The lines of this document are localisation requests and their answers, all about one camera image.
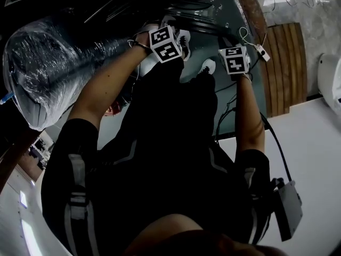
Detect person's left forearm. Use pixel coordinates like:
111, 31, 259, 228
66, 32, 154, 133

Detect person's chin and neck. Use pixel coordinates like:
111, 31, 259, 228
124, 213, 289, 256

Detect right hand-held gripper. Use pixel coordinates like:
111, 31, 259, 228
217, 37, 251, 76

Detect person's right white shoe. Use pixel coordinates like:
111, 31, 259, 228
197, 58, 217, 76

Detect plastic-wrapped black appliance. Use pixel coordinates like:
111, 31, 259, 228
2, 9, 140, 132

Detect white toilet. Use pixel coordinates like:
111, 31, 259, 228
318, 52, 341, 117

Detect person's right forearm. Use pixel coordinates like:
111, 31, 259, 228
236, 73, 266, 156

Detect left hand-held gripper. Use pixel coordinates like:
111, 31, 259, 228
148, 15, 184, 63

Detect person's black shirt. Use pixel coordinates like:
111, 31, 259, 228
40, 117, 271, 256

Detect wooden slat platform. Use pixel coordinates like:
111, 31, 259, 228
259, 22, 309, 118

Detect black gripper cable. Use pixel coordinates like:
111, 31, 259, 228
259, 111, 294, 184

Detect white power strip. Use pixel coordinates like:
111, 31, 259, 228
255, 44, 271, 63

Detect person's black trousers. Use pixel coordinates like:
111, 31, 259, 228
127, 60, 219, 143

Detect small blue bottle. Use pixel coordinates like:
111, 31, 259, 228
0, 91, 14, 106

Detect black floor cable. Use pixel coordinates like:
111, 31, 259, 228
214, 83, 238, 141

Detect grey shoulder strap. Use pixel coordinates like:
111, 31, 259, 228
63, 153, 101, 256

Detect curved wooden frame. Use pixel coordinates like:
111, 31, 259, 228
0, 128, 41, 195

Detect person's white shoe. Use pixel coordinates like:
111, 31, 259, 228
176, 29, 192, 61
197, 58, 217, 76

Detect thin wrist bracelet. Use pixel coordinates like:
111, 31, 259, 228
127, 39, 150, 51

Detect person's left white shoe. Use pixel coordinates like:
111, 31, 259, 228
176, 29, 192, 61

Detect red round device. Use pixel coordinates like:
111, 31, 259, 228
103, 97, 129, 118

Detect grey electronics box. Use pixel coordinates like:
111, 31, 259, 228
271, 178, 304, 242

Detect white power strip cable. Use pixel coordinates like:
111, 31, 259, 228
238, 26, 258, 48

